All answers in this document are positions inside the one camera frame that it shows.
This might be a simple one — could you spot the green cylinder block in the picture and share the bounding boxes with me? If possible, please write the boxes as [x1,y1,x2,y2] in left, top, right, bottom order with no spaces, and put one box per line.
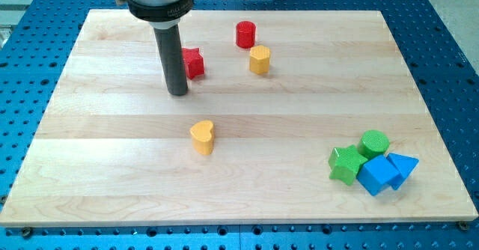
[357,129,390,159]

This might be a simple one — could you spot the red cylinder block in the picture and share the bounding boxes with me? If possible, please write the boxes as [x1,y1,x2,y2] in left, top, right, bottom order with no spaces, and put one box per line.
[236,21,256,49]

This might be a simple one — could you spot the red star block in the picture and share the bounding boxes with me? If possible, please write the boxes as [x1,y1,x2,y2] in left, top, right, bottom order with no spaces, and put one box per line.
[182,48,205,79]

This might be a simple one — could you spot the yellow hexagon block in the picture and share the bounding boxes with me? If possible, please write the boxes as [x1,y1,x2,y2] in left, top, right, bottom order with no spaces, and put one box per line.
[249,45,271,75]

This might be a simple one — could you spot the blue perforated metal table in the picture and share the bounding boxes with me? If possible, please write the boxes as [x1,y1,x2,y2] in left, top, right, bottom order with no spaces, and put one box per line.
[1,0,478,249]

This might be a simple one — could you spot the green star block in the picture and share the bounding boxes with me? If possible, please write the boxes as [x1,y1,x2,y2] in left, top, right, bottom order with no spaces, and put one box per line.
[328,145,368,186]

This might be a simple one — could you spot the blue cube block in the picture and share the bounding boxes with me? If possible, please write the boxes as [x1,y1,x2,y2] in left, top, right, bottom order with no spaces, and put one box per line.
[356,155,400,196]

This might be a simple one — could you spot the yellow heart block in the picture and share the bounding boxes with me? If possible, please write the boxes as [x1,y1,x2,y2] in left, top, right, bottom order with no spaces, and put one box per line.
[189,120,215,155]

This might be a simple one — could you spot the light wooden board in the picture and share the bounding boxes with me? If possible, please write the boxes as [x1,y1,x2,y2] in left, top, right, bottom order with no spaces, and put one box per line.
[1,10,478,228]

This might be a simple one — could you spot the blue triangle block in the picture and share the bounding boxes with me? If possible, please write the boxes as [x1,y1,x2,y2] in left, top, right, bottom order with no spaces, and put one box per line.
[386,153,419,190]

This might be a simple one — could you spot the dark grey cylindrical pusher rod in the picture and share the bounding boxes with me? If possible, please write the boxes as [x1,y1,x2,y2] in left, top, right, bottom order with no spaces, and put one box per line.
[154,25,188,96]

